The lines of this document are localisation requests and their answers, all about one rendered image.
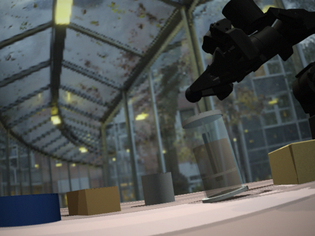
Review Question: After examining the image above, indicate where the glass french press with black knob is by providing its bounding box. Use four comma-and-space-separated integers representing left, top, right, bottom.
181, 87, 249, 204

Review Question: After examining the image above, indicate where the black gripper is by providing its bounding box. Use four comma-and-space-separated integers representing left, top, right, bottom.
189, 28, 267, 101

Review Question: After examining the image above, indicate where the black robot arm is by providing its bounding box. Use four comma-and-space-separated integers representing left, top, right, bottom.
202, 0, 315, 140

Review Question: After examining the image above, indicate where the blue short cylinder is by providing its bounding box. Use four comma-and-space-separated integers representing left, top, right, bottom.
0, 193, 61, 227

